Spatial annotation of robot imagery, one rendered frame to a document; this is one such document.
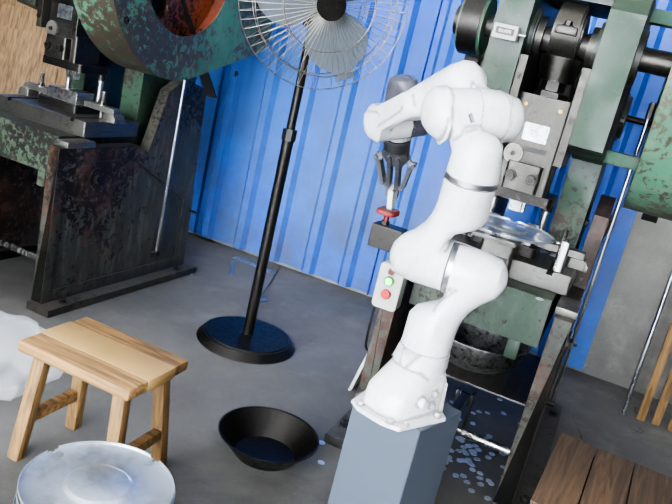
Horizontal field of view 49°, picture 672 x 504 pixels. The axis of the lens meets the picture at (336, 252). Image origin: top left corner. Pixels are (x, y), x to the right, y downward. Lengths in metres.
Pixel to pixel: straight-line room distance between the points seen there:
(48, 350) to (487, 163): 1.13
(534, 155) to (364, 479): 1.06
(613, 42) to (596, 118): 0.20
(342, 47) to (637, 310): 1.80
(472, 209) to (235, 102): 2.58
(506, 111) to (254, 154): 2.45
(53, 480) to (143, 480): 0.17
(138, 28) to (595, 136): 1.49
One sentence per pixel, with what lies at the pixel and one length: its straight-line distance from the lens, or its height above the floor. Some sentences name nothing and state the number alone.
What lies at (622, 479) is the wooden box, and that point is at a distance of 1.98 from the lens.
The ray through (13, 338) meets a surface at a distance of 2.34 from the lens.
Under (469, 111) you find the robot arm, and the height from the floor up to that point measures 1.11.
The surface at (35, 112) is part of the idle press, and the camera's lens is 3.06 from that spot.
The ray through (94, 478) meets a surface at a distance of 1.57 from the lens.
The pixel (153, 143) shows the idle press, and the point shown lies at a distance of 3.14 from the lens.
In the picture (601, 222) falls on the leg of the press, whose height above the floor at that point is 0.82.
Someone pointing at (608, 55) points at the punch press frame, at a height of 1.31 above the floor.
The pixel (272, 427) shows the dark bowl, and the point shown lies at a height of 0.03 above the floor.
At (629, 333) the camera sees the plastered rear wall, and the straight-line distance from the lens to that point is 3.58.
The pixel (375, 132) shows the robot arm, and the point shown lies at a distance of 1.89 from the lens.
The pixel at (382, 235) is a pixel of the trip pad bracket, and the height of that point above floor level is 0.68.
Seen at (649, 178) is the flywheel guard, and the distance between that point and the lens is 2.02.
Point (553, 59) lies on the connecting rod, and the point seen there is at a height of 1.28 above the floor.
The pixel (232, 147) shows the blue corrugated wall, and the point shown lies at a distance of 3.97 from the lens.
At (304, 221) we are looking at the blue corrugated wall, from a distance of 3.81.
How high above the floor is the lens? 1.18
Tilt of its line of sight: 16 degrees down
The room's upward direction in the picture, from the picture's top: 13 degrees clockwise
